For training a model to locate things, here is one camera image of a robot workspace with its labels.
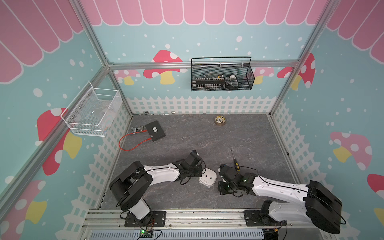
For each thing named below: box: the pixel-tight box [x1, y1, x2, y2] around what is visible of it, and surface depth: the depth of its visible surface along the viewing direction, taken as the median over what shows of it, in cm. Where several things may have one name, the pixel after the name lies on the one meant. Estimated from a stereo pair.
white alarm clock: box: [199, 168, 217, 188], surface depth 86 cm
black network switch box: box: [145, 120, 166, 142], surface depth 110 cm
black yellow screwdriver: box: [231, 149, 241, 172], surface depth 93 cm
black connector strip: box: [191, 77, 226, 90], surface depth 91 cm
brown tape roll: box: [214, 115, 226, 126], surface depth 118 cm
